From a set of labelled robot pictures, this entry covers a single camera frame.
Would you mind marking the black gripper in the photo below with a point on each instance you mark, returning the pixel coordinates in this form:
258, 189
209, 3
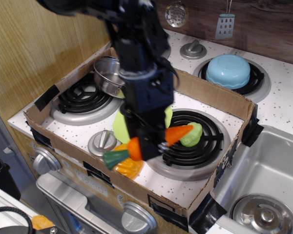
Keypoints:
147, 95

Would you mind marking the orange toy carrot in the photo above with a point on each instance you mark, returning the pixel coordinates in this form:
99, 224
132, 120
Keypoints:
172, 135

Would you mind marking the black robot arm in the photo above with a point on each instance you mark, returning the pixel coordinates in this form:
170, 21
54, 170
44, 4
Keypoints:
136, 34

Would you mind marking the light green plastic plate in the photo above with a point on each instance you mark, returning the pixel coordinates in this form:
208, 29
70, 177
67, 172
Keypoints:
120, 129

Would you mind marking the orange toy pumpkin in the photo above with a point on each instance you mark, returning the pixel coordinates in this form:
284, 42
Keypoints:
131, 166

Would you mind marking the front right stove burner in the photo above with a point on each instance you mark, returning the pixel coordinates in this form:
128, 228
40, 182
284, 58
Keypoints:
196, 162

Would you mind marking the stove burner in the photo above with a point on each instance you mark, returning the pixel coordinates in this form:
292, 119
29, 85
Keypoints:
196, 162
256, 89
83, 103
165, 54

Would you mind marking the green toy lettuce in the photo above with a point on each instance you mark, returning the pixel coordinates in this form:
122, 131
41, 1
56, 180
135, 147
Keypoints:
193, 137

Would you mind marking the silver knob on stovetop front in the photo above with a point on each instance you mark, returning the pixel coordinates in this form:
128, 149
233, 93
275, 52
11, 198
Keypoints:
101, 142

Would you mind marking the silver knob on stovetop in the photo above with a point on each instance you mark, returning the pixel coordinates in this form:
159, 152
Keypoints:
101, 142
194, 50

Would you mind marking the cardboard fence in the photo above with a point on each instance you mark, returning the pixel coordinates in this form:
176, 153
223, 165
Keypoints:
177, 206

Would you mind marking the front left stove burner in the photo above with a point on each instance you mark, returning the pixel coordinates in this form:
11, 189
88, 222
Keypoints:
83, 103

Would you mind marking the right silver oven knob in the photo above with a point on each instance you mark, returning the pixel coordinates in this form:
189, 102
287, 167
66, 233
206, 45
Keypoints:
137, 220

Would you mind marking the silver oven knob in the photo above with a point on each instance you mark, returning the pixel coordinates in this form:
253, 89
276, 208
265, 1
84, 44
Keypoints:
45, 162
137, 220

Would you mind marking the small steel pot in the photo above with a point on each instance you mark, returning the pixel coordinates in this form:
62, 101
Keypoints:
106, 76

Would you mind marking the back left stove burner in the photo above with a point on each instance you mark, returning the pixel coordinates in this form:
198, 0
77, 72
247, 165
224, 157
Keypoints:
165, 54

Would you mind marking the silver knob on stovetop back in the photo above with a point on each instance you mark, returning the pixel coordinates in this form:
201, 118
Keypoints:
194, 50

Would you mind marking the left silver oven knob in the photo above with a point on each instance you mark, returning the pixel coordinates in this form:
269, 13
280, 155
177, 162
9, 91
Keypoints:
45, 162

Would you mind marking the light blue plastic bowl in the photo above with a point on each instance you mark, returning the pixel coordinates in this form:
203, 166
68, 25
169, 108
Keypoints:
230, 71

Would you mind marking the back right stove burner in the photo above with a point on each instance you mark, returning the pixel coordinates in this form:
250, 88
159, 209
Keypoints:
256, 89

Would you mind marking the steel sink basin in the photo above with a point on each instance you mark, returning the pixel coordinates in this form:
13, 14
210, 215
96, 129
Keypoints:
264, 168

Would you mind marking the hanging silver strainer ladle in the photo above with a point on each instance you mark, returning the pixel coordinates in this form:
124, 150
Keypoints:
176, 14

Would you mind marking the hanging silver spatula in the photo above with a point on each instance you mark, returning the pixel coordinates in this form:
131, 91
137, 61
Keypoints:
225, 24

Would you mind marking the steel pot lid in sink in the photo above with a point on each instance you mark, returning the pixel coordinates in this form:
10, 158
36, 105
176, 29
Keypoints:
263, 214

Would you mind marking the orange object bottom left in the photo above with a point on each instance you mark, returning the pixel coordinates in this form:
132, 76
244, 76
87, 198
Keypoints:
40, 222

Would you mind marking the silver oven door handle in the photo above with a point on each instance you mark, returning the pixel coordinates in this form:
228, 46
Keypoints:
83, 212

